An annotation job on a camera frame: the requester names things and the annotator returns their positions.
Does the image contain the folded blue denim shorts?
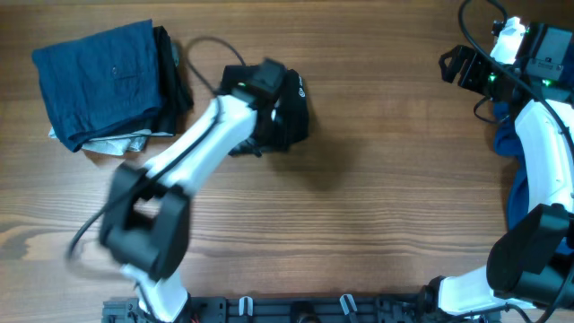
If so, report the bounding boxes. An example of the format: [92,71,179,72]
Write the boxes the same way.
[31,20,164,153]

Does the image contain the black polo shirt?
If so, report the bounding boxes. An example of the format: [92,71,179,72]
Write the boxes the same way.
[229,69,310,157]

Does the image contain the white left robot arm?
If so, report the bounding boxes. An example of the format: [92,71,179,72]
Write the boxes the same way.
[99,86,277,322]

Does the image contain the folded dark green garment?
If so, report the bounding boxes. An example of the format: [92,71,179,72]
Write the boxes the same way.
[152,26,194,136]

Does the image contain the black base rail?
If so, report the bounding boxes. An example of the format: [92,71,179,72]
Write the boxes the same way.
[100,293,490,323]

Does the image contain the blue polo shirt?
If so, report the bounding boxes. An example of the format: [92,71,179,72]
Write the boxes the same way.
[492,44,574,257]

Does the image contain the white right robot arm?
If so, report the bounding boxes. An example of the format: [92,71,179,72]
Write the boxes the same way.
[432,17,573,317]

